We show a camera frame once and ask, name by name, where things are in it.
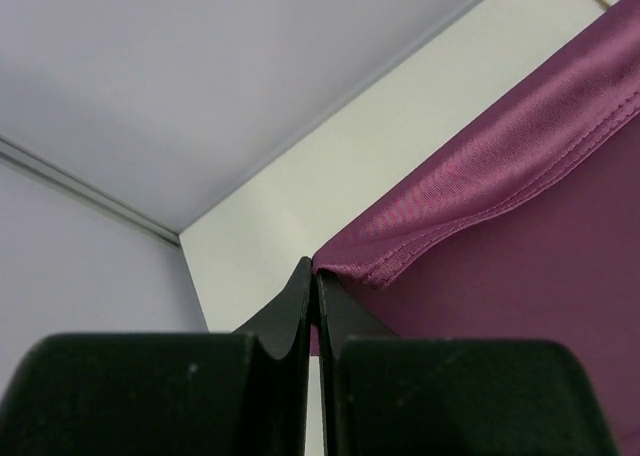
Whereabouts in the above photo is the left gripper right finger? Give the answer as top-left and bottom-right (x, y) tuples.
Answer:
(315, 271), (618, 455)

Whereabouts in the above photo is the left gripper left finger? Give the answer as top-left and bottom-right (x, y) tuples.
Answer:
(1, 258), (312, 455)

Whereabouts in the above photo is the purple satin napkin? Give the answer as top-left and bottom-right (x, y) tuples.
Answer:
(314, 0), (639, 455)

